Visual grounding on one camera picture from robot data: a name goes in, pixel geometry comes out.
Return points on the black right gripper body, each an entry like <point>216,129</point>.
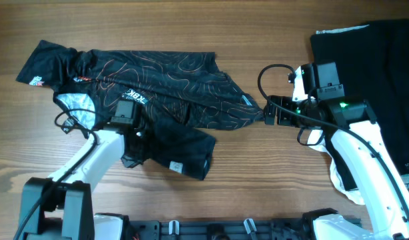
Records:
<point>286,117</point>

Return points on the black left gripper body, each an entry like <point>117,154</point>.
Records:
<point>137,156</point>

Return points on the black orange-patterned cycling jersey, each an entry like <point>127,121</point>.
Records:
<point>180,96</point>

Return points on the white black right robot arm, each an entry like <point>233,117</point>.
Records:
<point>350,132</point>

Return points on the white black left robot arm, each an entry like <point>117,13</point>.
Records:
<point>60,205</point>

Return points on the black clothes pile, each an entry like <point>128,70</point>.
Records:
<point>372,61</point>

